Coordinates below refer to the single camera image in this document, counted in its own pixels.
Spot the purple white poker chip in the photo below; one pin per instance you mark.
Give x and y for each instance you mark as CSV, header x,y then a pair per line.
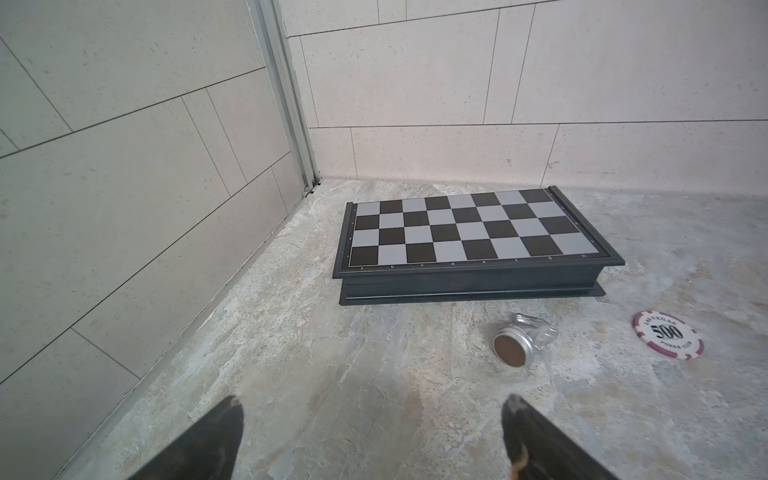
x,y
668,335

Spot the small silver metal jar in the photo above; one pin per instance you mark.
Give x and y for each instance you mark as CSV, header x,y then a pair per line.
x,y
516,343

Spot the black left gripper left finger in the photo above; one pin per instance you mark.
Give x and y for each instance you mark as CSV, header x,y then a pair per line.
x,y
207,450

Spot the aluminium corner frame post left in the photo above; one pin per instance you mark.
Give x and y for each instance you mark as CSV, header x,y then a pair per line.
x,y
266,21

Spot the folded black chess board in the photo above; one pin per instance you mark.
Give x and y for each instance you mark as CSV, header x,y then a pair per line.
x,y
513,244

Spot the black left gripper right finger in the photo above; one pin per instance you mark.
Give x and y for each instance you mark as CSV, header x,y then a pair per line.
x,y
538,449

